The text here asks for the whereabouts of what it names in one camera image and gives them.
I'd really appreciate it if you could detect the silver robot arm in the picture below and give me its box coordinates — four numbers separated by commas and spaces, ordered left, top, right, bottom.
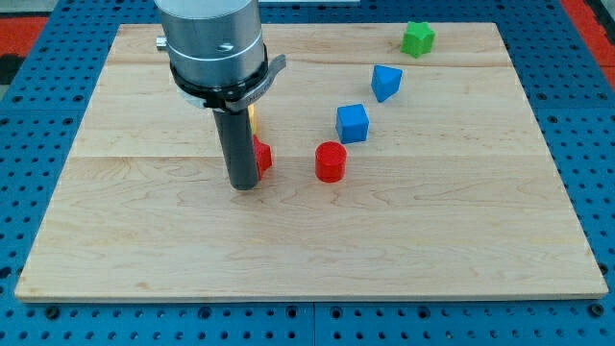
155, 0, 267, 87

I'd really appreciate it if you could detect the red cylinder block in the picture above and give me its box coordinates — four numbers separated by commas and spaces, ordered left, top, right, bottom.
315, 141, 347, 183

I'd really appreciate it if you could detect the red star block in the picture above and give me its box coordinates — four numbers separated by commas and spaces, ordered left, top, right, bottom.
253, 135, 273, 180

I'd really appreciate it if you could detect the blue cube block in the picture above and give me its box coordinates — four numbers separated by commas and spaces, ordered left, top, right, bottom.
335, 104, 370, 144

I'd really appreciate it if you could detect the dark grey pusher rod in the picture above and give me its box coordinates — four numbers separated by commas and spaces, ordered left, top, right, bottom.
213, 109, 258, 190

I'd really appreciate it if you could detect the wooden board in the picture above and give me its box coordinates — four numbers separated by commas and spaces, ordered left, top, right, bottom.
14, 23, 608, 303

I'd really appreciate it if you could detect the yellow block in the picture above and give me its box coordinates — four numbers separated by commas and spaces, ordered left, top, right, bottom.
248, 105, 258, 136

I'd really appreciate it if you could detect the blue triangle block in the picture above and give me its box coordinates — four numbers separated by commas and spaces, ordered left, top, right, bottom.
371, 64, 403, 103

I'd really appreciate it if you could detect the green star block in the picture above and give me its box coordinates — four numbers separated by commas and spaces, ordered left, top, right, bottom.
400, 21, 435, 59

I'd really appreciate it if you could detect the black clamp ring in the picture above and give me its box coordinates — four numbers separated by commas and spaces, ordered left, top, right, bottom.
169, 44, 287, 114

